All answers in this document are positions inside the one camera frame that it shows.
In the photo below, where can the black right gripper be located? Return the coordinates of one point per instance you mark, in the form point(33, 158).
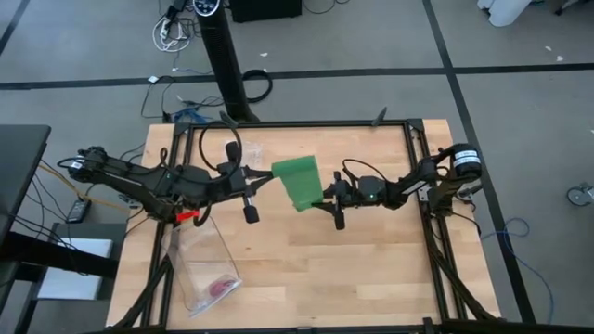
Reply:
point(344, 195)

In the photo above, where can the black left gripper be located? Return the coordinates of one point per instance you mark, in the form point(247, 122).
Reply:
point(232, 181)

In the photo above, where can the small clear zip bag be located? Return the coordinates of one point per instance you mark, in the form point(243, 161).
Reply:
point(254, 153)

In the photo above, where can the green elastic bandage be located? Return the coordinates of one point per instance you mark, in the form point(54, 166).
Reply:
point(299, 181)

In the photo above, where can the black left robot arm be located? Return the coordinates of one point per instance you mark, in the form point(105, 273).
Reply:
point(130, 181)

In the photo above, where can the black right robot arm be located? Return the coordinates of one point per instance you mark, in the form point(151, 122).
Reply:
point(417, 183)

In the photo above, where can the red rolled bandage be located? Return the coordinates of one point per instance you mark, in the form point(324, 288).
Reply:
point(222, 287)

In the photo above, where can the red tag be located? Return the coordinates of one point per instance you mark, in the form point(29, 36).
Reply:
point(186, 215)

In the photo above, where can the clear plastic container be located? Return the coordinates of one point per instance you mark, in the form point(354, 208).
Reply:
point(199, 264)

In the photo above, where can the black tower fan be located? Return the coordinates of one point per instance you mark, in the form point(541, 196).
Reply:
point(225, 60)

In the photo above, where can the small white adapter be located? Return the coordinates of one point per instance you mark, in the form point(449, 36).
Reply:
point(153, 79)

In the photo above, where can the black box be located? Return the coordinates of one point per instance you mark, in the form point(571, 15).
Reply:
point(264, 10)

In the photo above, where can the black desk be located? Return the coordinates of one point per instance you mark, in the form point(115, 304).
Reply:
point(18, 162)

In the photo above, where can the loose caster wheel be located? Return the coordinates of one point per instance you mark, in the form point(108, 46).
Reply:
point(579, 196)

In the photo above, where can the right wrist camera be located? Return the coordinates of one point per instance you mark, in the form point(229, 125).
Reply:
point(372, 188)

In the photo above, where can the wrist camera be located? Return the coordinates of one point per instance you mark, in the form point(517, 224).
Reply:
point(372, 188)
point(195, 178)

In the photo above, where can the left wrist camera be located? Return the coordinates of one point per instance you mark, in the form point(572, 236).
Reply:
point(195, 178)

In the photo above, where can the black frame clamp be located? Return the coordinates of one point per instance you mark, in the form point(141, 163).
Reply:
point(228, 119)
point(379, 117)

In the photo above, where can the black aluminium table frame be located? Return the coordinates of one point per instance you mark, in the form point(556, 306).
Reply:
point(301, 124)

